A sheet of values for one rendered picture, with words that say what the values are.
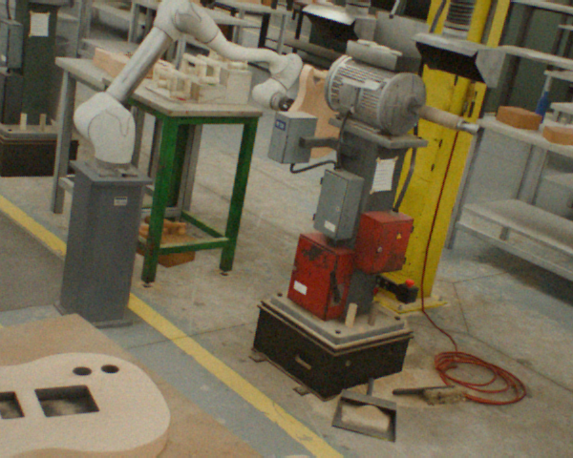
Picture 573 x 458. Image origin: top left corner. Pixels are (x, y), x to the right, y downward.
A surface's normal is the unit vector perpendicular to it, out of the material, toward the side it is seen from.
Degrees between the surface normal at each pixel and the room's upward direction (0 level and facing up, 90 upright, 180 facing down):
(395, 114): 94
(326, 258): 90
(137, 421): 0
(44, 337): 0
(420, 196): 90
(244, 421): 0
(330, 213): 90
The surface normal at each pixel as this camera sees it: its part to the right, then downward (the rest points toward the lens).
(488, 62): 0.65, 0.36
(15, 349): 0.18, -0.93
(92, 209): -0.19, 0.29
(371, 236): -0.74, 0.08
